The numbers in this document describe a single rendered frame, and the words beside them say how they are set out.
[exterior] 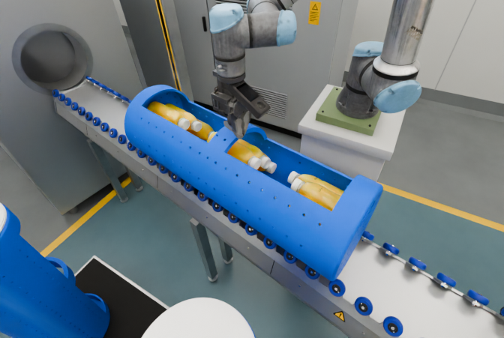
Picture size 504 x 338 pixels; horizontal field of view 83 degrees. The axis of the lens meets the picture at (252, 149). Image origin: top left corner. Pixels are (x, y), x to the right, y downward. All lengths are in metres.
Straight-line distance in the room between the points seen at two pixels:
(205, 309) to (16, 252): 0.69
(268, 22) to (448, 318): 0.87
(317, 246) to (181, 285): 1.36
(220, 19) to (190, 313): 0.67
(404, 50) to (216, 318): 0.78
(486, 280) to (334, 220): 1.72
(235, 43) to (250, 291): 1.52
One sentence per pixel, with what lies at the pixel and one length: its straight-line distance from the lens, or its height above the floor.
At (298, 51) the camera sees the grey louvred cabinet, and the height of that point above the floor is 0.87.
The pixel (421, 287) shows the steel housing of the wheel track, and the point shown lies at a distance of 1.01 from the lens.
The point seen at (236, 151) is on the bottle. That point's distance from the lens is 0.87.
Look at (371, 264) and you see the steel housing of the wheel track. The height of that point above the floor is 0.93.
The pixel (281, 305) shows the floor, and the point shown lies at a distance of 1.87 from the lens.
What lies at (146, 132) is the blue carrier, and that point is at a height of 1.16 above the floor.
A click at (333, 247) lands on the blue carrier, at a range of 0.70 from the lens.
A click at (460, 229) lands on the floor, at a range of 2.48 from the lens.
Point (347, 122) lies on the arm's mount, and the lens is 1.02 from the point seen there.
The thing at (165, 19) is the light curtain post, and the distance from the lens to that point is 1.43.
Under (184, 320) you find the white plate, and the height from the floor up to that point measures 1.04.
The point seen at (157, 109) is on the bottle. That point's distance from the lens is 1.13.
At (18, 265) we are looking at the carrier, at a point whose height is 0.90.
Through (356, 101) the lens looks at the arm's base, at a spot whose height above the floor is 1.24.
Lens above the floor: 1.77
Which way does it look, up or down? 42 degrees down
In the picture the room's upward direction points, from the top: 3 degrees counter-clockwise
